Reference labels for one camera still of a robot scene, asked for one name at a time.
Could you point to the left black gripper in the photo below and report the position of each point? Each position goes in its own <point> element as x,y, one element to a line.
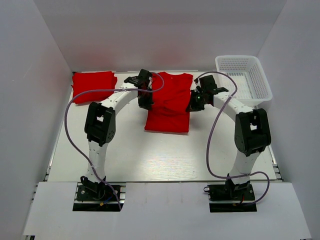
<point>145,100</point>

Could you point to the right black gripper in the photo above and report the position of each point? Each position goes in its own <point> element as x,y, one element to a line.
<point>195,104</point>

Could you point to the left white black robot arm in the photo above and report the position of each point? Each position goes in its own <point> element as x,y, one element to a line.
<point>100,124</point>

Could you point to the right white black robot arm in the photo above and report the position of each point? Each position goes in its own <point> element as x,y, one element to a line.
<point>251,132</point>

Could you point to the folded red t shirt stack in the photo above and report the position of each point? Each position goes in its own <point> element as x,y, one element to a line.
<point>82,82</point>

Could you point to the white plastic basket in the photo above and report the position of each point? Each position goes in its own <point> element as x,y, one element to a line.
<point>247,72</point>

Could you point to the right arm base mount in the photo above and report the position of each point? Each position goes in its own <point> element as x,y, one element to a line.
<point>221,200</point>

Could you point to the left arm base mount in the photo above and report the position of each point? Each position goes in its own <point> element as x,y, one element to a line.
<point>85,200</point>

